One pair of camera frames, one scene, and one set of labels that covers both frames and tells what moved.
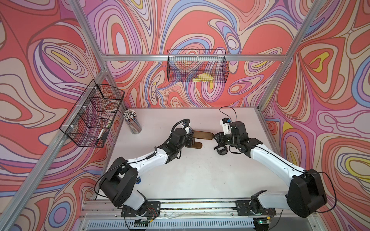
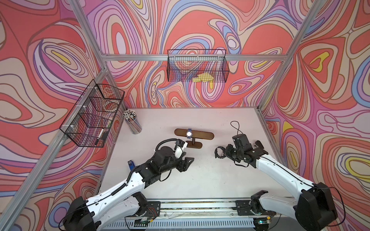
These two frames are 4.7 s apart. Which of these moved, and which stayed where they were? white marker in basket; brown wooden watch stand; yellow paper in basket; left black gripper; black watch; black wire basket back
Moved: black watch; left black gripper
Stayed: brown wooden watch stand; yellow paper in basket; black wire basket back; white marker in basket
